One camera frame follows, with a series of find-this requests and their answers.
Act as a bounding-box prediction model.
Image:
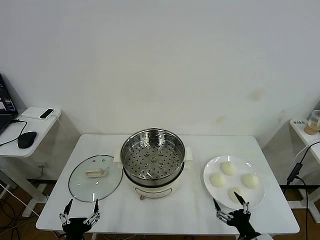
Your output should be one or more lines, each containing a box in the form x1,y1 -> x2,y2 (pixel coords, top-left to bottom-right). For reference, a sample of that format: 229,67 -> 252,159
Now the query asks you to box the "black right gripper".
212,191 -> 261,238

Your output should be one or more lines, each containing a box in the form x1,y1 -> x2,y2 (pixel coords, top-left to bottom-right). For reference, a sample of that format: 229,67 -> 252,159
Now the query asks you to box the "small black white device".
40,108 -> 56,120

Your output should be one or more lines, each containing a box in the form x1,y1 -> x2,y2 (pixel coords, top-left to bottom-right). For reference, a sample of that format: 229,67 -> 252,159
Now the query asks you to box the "white cable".
293,139 -> 320,166

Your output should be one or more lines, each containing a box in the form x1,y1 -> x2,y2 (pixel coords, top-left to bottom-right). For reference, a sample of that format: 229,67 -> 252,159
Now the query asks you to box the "black computer mouse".
17,130 -> 38,149

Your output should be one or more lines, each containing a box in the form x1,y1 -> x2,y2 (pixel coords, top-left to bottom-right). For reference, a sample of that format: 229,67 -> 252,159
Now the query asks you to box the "clear plastic drink cup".
303,109 -> 320,136

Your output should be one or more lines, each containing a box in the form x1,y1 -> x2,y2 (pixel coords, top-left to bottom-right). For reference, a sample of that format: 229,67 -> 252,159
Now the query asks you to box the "white side desk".
0,106 -> 63,218

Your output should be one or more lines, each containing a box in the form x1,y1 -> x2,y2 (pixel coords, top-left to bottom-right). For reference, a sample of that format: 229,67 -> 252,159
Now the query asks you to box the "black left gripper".
59,198 -> 101,240

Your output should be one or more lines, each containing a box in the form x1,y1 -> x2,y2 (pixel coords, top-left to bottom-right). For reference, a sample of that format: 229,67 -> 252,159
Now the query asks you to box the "black laptop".
0,73 -> 20,137

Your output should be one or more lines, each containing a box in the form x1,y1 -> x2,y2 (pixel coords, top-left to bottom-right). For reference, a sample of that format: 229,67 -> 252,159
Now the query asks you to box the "black power adapter cable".
284,141 -> 320,240

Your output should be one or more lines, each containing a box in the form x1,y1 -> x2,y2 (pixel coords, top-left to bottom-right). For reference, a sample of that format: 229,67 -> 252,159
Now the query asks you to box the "black laptop cable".
0,118 -> 28,147

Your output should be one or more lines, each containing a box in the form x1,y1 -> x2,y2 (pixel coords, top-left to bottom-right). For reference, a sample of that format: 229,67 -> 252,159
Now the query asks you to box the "perforated steel steamer basket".
119,127 -> 187,188

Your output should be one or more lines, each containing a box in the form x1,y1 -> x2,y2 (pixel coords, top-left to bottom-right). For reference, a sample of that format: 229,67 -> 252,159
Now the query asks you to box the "flat white box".
20,106 -> 62,121

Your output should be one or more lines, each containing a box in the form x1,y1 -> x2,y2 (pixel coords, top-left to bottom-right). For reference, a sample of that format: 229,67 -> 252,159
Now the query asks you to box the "white side table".
289,117 -> 320,223

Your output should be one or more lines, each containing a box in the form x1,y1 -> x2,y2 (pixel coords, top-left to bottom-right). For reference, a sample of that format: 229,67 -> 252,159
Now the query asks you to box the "round glass pot lid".
68,154 -> 124,203

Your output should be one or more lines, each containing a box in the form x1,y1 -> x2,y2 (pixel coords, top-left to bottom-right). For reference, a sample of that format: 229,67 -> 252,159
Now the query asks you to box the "white steamed baozi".
240,173 -> 260,190
227,186 -> 245,203
219,161 -> 238,176
209,172 -> 228,188

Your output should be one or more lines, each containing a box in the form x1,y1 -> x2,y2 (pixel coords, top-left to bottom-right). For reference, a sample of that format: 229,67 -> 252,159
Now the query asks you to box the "round white plate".
202,154 -> 266,211

